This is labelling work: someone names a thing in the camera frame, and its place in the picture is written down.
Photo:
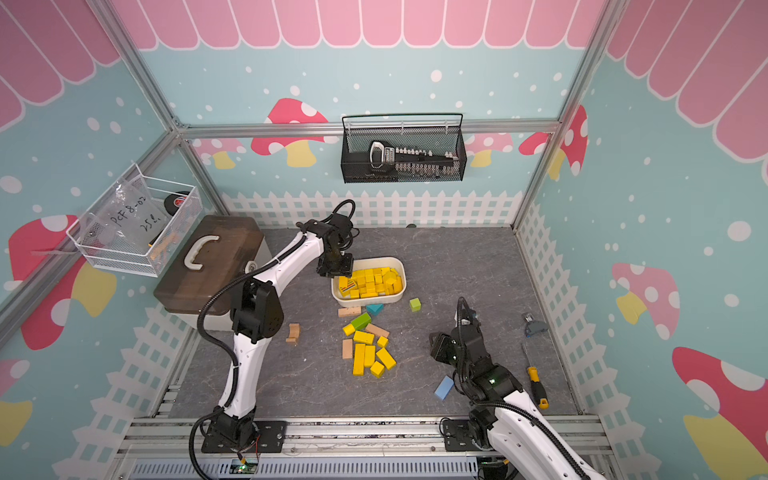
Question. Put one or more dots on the teal triangular block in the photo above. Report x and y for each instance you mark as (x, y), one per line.
(374, 309)

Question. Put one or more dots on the black wire mesh basket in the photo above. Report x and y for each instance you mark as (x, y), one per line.
(399, 148)

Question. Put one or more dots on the small green cube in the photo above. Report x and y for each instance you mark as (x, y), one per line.
(414, 305)

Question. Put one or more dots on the light blue block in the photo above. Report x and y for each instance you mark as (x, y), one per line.
(444, 388)

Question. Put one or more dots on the long yellow block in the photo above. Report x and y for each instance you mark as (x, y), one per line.
(359, 359)

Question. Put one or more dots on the small yellow cube pile bottom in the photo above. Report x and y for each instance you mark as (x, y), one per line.
(377, 369)

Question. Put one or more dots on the tan wooden block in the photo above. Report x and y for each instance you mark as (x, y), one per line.
(347, 349)

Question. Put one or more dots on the white oval plastic tub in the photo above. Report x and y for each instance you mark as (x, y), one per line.
(379, 280)

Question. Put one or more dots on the clear wire wall basket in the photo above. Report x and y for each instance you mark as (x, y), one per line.
(128, 230)

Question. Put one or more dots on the yellow black screwdriver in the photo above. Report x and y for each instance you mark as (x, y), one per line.
(538, 390)

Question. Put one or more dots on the tan long block near tub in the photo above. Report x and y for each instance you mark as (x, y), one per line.
(349, 312)

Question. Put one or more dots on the green rectangular block centre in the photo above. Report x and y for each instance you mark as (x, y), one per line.
(361, 322)

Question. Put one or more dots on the black tape roll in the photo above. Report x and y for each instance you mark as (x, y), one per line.
(173, 202)

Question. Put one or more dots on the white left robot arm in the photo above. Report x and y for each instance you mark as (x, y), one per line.
(257, 315)

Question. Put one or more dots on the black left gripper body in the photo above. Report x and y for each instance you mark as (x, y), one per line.
(335, 263)

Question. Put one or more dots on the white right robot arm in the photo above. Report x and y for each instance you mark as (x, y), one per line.
(503, 417)

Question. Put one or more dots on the yellow slanted block right pile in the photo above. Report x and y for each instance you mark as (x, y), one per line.
(386, 358)

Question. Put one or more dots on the brown lidded storage box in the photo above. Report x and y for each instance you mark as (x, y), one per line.
(215, 253)

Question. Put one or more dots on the rainbow striped block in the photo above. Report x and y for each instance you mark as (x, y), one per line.
(346, 289)

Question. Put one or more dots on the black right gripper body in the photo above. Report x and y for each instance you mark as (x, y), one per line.
(446, 353)

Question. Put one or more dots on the grey blue clamp tool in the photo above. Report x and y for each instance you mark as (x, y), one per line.
(533, 326)

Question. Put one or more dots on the tan slanted block centre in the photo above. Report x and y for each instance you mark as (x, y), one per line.
(377, 331)

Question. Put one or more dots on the brown small block left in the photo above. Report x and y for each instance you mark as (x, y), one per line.
(294, 334)

